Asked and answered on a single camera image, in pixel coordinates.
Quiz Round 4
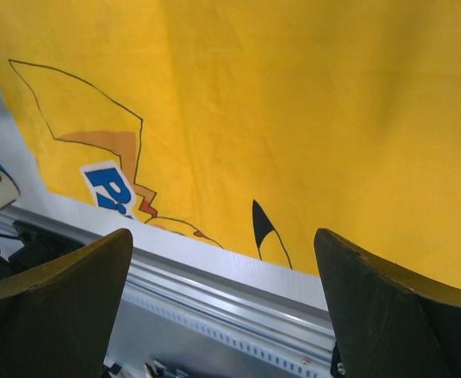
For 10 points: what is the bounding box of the yellow pikachu place mat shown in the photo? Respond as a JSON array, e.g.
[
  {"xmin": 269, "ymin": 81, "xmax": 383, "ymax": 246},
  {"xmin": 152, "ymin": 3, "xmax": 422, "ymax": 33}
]
[{"xmin": 0, "ymin": 1, "xmax": 461, "ymax": 288}]

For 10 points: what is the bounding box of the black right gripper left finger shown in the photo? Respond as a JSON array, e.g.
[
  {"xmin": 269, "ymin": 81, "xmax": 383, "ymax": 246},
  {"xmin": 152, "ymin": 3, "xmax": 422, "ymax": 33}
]
[{"xmin": 0, "ymin": 228, "xmax": 132, "ymax": 377}]

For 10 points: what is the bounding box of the perforated metal cable duct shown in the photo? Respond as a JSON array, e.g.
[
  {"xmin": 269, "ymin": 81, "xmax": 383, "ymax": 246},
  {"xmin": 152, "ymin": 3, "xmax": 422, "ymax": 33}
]
[{"xmin": 124, "ymin": 291, "xmax": 331, "ymax": 377}]

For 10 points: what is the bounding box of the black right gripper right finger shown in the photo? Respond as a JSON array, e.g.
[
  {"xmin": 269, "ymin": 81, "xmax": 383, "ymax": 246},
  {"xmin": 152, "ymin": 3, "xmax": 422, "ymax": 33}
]
[{"xmin": 314, "ymin": 228, "xmax": 461, "ymax": 377}]

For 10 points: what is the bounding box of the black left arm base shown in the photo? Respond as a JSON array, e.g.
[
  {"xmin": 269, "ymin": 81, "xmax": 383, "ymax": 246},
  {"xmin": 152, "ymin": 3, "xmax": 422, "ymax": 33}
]
[{"xmin": 0, "ymin": 220, "xmax": 84, "ymax": 280}]

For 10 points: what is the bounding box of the aluminium front frame rail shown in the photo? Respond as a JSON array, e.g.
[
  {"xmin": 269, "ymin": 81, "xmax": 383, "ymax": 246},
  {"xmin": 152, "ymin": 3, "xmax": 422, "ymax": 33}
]
[{"xmin": 0, "ymin": 206, "xmax": 335, "ymax": 360}]

